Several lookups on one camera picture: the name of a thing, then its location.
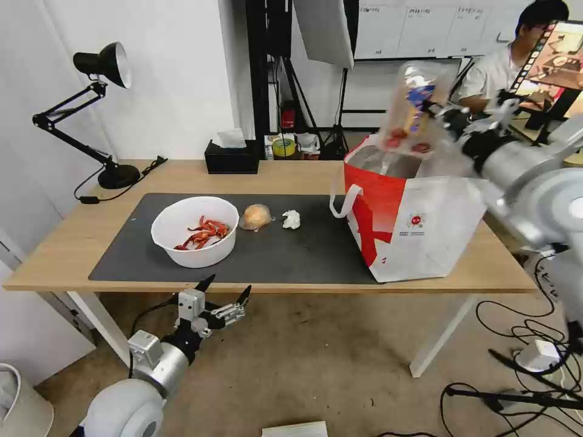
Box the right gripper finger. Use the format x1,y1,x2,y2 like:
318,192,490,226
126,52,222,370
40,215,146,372
421,100,471,137
482,89,521,133

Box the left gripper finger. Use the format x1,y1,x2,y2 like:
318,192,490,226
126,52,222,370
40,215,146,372
194,274,217,297
207,285,253,330

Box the clear plastic bottle blue label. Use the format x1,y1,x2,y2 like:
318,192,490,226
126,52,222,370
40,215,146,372
380,60,451,157

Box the red white takeout bag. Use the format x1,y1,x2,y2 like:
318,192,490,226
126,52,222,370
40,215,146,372
329,134,489,284

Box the clear plastic bag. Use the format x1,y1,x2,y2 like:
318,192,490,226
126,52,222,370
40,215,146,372
296,132,322,161

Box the white round bowl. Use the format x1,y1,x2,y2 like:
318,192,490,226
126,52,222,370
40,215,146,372
151,196,240,269

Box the person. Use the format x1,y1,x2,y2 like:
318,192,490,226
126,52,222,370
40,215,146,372
457,0,571,113

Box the red food scraps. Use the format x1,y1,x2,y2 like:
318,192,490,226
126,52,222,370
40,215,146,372
174,215,229,251

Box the computer monitor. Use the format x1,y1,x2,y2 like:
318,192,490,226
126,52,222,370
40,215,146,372
509,19,583,132

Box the plastic wrapped bread bun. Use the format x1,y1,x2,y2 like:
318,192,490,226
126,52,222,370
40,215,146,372
238,203,276,232

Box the black desk mat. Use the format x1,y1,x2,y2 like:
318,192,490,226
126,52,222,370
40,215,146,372
87,192,380,282

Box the white cabinet with labels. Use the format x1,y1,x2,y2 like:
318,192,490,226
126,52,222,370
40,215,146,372
353,0,525,61

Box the black tripod light stand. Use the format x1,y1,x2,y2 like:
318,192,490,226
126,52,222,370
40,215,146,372
313,67,352,160

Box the black tissue box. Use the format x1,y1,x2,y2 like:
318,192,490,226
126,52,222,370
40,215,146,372
203,129,261,175

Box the white flat box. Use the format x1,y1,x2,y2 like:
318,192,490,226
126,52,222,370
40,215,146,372
261,421,329,437

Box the black desk lamp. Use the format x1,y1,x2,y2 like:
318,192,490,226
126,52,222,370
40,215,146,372
32,41,141,190

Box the white softbox light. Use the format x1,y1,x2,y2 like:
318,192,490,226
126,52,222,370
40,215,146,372
291,0,356,70

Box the white round bin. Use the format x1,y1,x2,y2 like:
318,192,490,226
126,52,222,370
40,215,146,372
0,362,56,437

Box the black metal rack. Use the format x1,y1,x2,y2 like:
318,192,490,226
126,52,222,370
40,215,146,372
245,0,293,138

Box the wooden table white legs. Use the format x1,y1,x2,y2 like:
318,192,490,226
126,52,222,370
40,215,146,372
2,158,539,379

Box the white power adapter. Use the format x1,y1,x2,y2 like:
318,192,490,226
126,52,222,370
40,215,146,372
514,338,564,375

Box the black floor stand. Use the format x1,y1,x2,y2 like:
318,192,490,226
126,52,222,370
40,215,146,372
440,381,583,413

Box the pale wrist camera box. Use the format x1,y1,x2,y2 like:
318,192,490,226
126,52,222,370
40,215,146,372
178,288,205,328

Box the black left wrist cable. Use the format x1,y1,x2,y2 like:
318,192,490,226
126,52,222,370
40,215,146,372
131,291,181,339

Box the black lamp cable with switch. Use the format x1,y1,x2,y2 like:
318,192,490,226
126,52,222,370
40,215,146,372
74,155,168,206

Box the black floor cable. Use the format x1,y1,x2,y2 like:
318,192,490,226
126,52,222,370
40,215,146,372
475,254,583,397

